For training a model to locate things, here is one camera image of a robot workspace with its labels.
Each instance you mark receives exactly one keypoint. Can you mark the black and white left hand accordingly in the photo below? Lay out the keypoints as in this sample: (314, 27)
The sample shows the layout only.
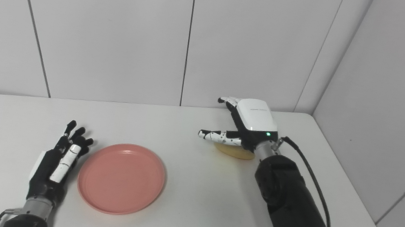
(44, 174)

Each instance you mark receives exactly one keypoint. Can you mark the black and white right hand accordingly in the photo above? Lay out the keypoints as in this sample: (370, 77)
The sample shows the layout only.
(255, 117)

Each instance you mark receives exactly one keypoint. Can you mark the golden bread roll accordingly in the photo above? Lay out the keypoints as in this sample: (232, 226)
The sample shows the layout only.
(232, 152)

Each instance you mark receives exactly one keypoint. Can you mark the pink round plate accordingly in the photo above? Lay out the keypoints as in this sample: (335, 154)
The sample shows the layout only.
(121, 178)

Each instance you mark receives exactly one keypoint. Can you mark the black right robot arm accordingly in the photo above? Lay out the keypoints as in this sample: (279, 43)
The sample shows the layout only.
(289, 201)

